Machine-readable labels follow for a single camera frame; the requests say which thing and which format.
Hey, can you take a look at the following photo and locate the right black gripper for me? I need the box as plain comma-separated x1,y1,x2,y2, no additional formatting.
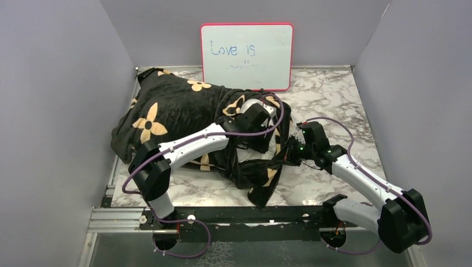
272,135,316,167

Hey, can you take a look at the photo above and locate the black floral plush pillowcase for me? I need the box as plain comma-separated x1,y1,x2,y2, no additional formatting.
110,68,292,208

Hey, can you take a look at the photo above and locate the white pillow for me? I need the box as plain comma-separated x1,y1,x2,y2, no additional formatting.
237,99,278,162

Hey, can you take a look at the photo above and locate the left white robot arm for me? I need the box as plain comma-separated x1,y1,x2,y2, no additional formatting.
129,100,276,229

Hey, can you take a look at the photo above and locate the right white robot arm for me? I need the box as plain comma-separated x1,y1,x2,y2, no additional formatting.
284,118,432,253

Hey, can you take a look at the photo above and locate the pink framed whiteboard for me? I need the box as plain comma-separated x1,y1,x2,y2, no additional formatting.
200,23,294,91

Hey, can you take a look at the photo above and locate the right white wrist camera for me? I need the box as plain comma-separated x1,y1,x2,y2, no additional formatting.
294,122,306,144

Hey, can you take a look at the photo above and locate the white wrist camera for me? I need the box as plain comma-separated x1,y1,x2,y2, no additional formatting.
262,104,277,118
294,122,306,144

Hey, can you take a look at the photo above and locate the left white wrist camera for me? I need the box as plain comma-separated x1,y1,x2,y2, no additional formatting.
262,104,277,118

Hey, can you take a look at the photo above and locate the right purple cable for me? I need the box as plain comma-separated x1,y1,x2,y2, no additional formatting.
297,116,433,256

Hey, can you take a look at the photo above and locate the purple cable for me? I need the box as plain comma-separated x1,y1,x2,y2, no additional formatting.
297,116,433,256
121,93,286,259

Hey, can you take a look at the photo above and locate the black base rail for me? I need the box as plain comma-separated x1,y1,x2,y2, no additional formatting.
138,206,351,243

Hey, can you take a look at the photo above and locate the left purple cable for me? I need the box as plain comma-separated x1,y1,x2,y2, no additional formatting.
121,93,286,259

